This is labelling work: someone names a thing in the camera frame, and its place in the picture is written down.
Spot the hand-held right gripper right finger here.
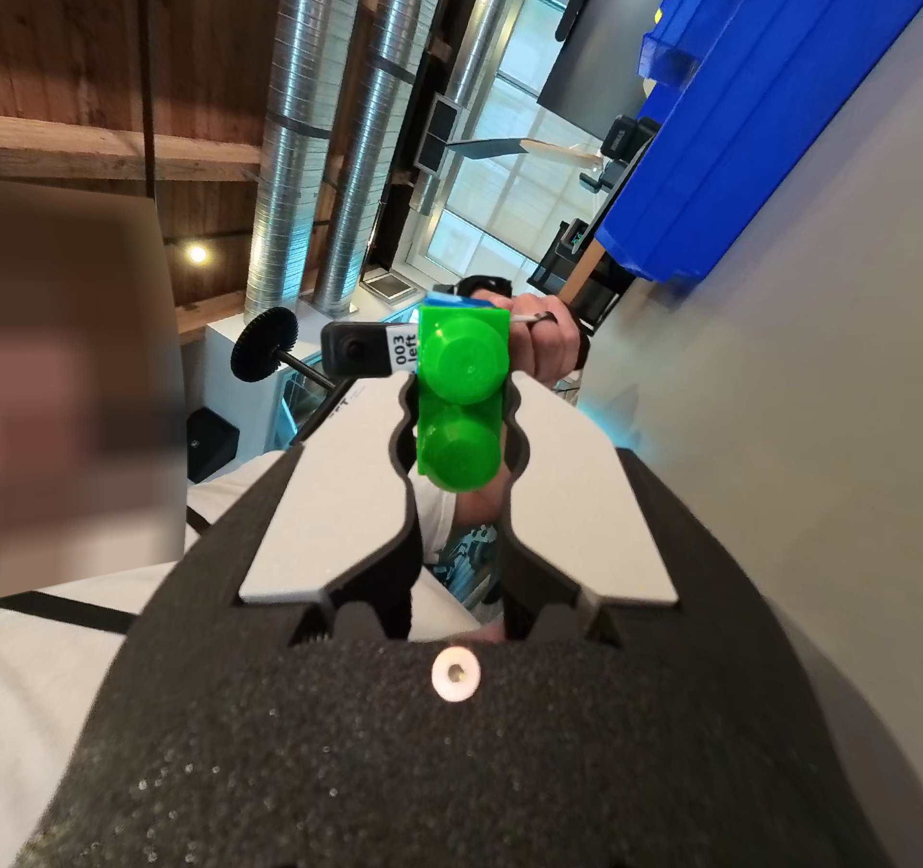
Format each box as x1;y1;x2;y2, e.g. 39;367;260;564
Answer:
499;377;682;642

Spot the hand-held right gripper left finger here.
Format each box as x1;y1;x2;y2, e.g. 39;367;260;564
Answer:
238;377;424;642

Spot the green two-stud toy block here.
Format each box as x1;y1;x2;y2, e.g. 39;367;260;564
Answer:
414;303;513;494

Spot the person's left hand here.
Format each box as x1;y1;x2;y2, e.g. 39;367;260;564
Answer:
508;292;584;388

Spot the black speaker box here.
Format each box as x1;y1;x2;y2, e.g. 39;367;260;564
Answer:
187;410;240;483

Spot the silver ventilation duct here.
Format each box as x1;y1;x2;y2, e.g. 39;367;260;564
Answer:
245;0;376;317
313;0;437;314
433;0;531;216

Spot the black wall screen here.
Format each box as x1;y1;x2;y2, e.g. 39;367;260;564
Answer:
537;0;686;140

